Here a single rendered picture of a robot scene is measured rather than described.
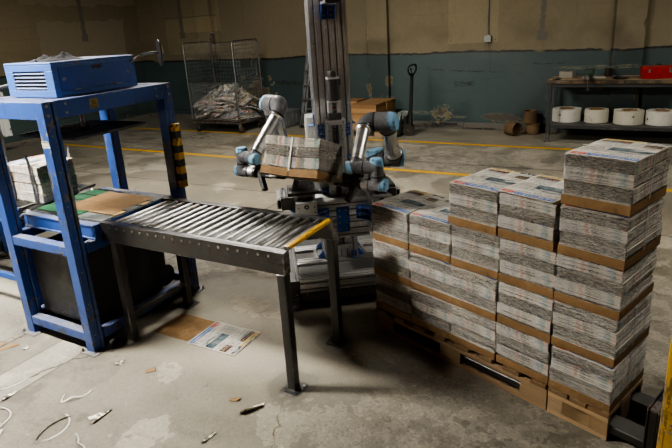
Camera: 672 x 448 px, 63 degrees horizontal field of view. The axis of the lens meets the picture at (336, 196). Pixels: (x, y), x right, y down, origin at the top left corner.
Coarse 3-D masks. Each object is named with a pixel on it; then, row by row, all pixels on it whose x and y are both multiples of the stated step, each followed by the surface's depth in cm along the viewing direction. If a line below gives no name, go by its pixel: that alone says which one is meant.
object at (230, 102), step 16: (208, 64) 1113; (240, 80) 1101; (256, 80) 1082; (192, 96) 1083; (208, 96) 1076; (224, 96) 1031; (240, 96) 1039; (192, 112) 1083; (208, 112) 1062; (224, 112) 1069; (240, 112) 1048; (256, 112) 1096; (240, 128) 1045
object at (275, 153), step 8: (272, 136) 321; (280, 136) 318; (272, 144) 321; (280, 144) 317; (272, 152) 320; (280, 152) 317; (264, 160) 323; (272, 160) 320; (280, 160) 318; (280, 176) 326
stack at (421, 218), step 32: (416, 192) 344; (384, 224) 325; (416, 224) 306; (448, 224) 288; (384, 256) 331; (416, 256) 311; (480, 256) 278; (512, 256) 263; (544, 256) 250; (384, 288) 340; (448, 288) 299; (480, 288) 282; (512, 288) 267; (384, 320) 346; (448, 320) 305; (480, 320) 287; (544, 320) 257; (448, 352) 310; (512, 352) 277; (544, 352) 262; (544, 384) 267
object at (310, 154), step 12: (300, 144) 312; (312, 144) 308; (324, 144) 311; (336, 144) 324; (300, 156) 311; (312, 156) 307; (324, 156) 311; (336, 156) 324; (300, 168) 311; (312, 168) 308; (324, 168) 312; (336, 168) 326; (312, 180) 320; (324, 180) 315
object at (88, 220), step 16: (96, 192) 400; (128, 192) 397; (144, 192) 395; (48, 208) 369; (128, 208) 358; (144, 208) 364; (32, 224) 363; (48, 224) 354; (80, 224) 336; (96, 224) 333
